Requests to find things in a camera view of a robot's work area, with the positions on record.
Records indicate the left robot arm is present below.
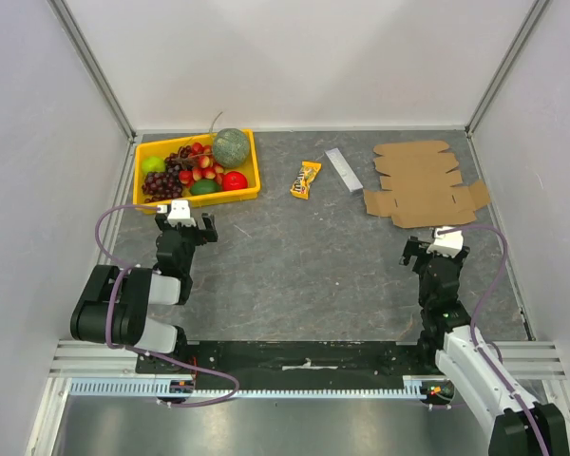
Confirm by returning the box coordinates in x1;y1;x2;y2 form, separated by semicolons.
70;213;218;373

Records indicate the red tomato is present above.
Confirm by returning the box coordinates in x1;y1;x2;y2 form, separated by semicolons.
221;171;248;191

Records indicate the yellow candy bag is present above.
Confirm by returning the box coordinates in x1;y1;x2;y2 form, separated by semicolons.
290;161;322;200

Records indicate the clear plastic stick box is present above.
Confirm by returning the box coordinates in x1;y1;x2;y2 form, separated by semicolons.
325;148;363;193

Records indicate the white tape strip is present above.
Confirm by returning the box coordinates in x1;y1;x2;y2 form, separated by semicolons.
281;358;338;371

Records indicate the cardboard box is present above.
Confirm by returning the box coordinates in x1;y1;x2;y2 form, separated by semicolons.
364;140;491;229

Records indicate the red cherry bunch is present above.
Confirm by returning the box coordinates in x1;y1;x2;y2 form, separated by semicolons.
164;142;224;188

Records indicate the dark purple grape bunch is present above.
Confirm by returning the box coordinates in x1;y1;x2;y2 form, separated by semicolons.
142;171;183;203

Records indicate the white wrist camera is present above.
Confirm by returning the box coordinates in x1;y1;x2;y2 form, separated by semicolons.
167;199;196;227
427;226;464;258

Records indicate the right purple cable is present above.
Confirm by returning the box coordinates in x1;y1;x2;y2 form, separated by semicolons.
427;223;552;456

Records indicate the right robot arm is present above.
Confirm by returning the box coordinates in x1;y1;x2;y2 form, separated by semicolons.
400;227;570;455

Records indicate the grey slotted cable duct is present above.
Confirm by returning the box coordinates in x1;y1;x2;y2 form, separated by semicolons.
69;375;447;399

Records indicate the yellow plastic bin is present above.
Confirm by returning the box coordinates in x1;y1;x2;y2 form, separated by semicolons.
132;129;261;208

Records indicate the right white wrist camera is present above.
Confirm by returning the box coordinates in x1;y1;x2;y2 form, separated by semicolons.
427;226;464;258

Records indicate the green apple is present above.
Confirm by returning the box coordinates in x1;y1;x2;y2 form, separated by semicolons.
141;156;166;175

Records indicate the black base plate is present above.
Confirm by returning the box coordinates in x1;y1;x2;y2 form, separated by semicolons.
135;339;438;391

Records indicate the purple cable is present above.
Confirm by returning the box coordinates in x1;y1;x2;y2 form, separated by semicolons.
94;203;241;409
427;223;552;456

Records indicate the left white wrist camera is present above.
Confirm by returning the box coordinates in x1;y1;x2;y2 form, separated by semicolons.
167;199;196;227

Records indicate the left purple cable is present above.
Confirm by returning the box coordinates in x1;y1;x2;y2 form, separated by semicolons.
94;203;241;409

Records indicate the green netted melon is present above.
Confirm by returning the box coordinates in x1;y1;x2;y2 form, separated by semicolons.
213;128;251;168

